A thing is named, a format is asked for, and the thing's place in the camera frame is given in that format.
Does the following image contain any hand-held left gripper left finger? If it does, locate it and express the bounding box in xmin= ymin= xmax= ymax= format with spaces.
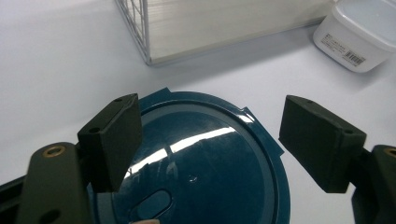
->
xmin=77 ymin=92 xmax=144 ymax=194

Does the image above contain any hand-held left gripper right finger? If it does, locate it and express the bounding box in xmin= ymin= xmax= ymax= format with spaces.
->
xmin=277 ymin=94 xmax=368 ymax=194

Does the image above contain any round container with blue lid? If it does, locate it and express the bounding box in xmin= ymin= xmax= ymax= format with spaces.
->
xmin=87 ymin=87 xmax=291 ymax=224

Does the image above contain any white rectangular plastic container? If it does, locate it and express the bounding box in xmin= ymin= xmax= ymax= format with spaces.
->
xmin=312 ymin=0 xmax=396 ymax=74

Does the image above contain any white wire basket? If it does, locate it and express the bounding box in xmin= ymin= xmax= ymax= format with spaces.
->
xmin=114 ymin=0 xmax=336 ymax=67

